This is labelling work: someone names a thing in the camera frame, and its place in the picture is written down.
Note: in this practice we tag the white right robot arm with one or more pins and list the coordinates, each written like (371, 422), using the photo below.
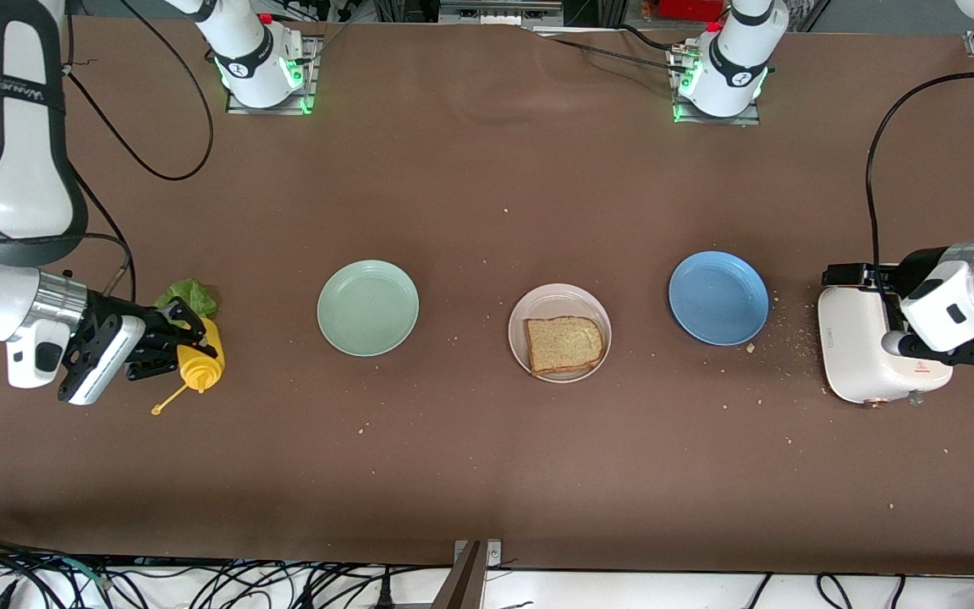
(17, 169)

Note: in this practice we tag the beige round plate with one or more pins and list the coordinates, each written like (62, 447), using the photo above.
(554, 300)

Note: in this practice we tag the red box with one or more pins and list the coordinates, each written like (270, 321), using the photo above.
(690, 8)

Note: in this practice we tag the yellow squeeze sauce bottle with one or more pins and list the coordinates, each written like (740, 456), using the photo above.
(199, 368)

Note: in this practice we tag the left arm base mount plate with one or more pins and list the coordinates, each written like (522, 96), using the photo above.
(681, 114)

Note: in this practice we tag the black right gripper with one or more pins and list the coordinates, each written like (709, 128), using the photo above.
(103, 309)

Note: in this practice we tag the aluminium camera post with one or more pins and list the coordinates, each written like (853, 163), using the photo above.
(461, 584)

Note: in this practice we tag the green round plate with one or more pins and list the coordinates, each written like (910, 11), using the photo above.
(368, 308)

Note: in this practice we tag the white two-slot toaster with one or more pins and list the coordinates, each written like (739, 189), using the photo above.
(855, 347)

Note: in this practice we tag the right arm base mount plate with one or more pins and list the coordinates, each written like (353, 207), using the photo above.
(307, 85)

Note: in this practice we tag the brown-crust bread slice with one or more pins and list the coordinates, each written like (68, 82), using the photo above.
(563, 345)

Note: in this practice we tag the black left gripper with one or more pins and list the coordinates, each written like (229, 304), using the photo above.
(911, 266)

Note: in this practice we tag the blue round plate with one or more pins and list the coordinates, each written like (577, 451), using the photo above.
(718, 298)

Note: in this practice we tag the green lettuce leaf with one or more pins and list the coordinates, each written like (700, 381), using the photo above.
(195, 296)

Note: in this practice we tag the grey aluminium rail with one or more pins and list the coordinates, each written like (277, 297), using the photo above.
(499, 13)

